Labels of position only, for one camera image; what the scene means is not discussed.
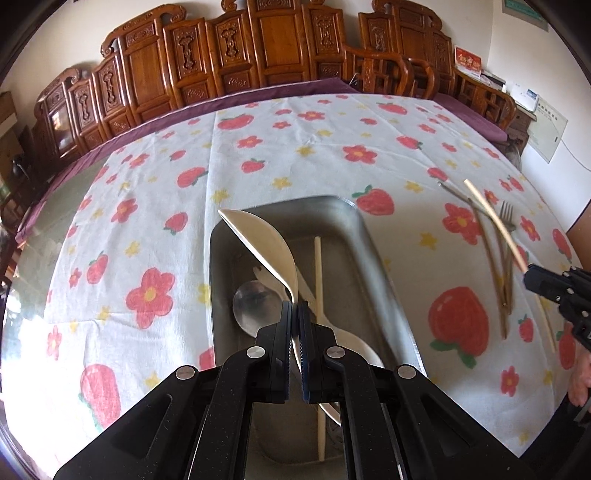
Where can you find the white tabletop device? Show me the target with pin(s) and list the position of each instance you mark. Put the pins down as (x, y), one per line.
(524, 97)

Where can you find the white soup spoon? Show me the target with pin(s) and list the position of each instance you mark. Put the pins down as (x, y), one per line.
(263, 244)

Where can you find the purple armchair cushion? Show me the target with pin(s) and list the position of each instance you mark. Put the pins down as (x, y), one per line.
(480, 122)

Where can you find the white electrical panel door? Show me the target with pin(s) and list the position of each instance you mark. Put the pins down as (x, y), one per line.
(547, 129)

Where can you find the person's right hand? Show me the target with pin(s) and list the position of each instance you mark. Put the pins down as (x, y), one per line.
(582, 378)

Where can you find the rectangular metal tray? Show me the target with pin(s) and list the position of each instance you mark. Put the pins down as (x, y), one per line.
(341, 258)

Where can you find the metal spoon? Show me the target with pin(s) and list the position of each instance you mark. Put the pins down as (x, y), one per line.
(251, 307)

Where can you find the carved wooden armchair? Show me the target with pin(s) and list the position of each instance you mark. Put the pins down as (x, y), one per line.
(415, 32)

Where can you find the green wall panel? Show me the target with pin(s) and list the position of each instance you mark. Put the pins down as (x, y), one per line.
(526, 11)

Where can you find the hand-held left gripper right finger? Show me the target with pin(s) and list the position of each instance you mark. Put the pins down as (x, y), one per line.
(304, 341)

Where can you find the light wooden chopstick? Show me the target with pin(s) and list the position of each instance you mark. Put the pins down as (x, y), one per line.
(494, 221)
(317, 277)

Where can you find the strawberry print tablecloth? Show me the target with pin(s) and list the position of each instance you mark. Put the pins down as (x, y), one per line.
(323, 152)

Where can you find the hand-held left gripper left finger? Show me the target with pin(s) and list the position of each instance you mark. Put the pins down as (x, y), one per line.
(284, 332)

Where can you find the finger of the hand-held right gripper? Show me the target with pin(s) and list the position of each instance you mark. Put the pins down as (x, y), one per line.
(545, 281)
(579, 280)

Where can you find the red box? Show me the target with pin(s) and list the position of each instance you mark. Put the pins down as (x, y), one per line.
(468, 62)

